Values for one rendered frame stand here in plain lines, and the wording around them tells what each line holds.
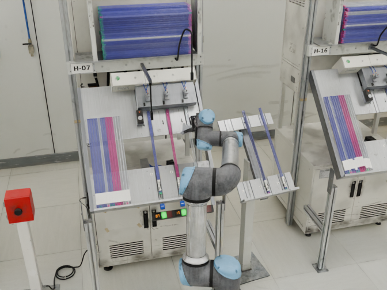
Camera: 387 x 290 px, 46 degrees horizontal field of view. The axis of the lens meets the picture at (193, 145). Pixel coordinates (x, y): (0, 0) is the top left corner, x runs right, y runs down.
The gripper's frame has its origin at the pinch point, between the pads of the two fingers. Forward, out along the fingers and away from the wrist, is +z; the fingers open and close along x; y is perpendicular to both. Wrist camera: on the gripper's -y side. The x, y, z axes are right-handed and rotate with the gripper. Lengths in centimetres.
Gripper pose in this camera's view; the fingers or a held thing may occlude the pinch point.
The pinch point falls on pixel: (194, 133)
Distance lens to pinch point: 251.0
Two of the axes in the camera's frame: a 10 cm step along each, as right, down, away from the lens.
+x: -9.7, 1.1, -2.1
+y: -1.4, -9.8, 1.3
